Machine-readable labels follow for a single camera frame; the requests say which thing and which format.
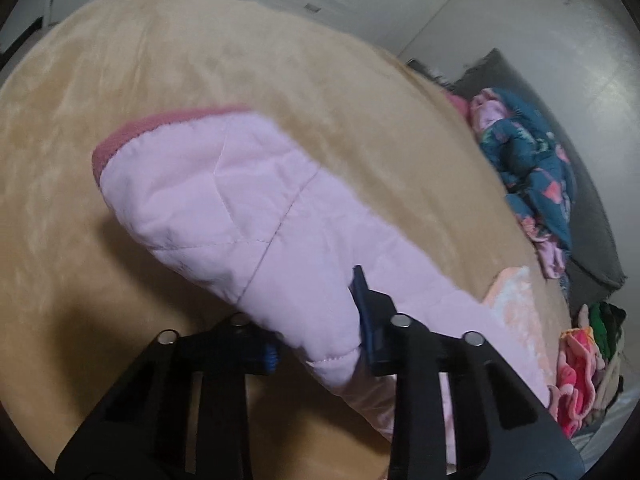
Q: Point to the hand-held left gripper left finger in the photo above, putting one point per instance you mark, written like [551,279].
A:
[267,354]

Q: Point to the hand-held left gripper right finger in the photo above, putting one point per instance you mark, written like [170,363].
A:
[367,320]

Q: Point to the pink quilted jacket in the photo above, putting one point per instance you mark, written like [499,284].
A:
[225,200]

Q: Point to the peach white patterned blanket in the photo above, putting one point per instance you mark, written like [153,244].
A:
[520,310]

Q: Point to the pink fleece garment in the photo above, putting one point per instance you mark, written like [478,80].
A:
[570,385]

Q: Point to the teal floral garment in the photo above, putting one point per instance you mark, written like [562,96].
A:
[520,145]

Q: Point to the green garment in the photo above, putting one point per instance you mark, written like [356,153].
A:
[605,330]

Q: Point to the grey cushion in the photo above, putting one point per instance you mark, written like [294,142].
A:
[595,220]

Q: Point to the beige garment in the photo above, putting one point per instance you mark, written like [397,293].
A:
[610,380]

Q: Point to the tan fleece blanket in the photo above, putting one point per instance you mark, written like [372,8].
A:
[200,60]

